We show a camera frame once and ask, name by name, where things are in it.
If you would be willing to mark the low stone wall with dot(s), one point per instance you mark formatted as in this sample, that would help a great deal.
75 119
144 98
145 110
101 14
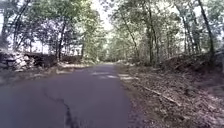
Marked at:
23 60

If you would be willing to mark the leaf-strewn verge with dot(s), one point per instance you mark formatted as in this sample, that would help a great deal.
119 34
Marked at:
26 73
173 96

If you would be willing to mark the row of trees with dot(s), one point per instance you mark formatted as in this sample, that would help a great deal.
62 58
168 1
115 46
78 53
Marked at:
56 30
160 30

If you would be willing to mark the grey asphalt road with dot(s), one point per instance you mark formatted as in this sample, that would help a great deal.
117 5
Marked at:
90 100

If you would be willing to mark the fallen branch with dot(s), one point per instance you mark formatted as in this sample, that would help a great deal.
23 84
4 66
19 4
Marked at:
160 95

